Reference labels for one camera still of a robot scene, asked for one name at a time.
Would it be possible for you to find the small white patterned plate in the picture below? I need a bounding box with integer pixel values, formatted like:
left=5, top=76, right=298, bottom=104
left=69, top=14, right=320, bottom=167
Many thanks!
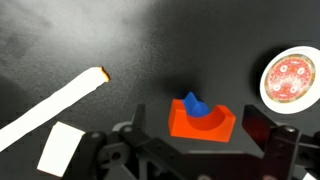
left=259, top=45, right=320, bottom=115

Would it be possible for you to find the white sticky note pad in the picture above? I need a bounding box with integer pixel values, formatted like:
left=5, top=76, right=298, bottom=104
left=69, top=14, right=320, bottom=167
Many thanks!
left=36, top=121, right=87, bottom=178

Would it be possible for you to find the white paper strip orange tip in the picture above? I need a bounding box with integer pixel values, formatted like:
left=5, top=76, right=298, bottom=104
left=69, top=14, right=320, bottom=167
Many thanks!
left=0, top=66, right=111, bottom=153

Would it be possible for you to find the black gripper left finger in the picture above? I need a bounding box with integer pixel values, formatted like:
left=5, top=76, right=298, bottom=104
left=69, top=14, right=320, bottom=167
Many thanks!
left=66, top=103, right=188, bottom=180

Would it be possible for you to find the blue block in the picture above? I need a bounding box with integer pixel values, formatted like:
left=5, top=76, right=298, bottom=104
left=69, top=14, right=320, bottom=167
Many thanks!
left=182, top=91, right=211, bottom=119

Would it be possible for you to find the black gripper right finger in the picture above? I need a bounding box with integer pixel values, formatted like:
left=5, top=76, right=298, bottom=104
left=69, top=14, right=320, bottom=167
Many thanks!
left=241, top=104, right=320, bottom=180

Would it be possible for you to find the orange block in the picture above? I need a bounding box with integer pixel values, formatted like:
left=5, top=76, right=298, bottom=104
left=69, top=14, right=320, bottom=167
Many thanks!
left=167, top=98, right=237, bottom=144

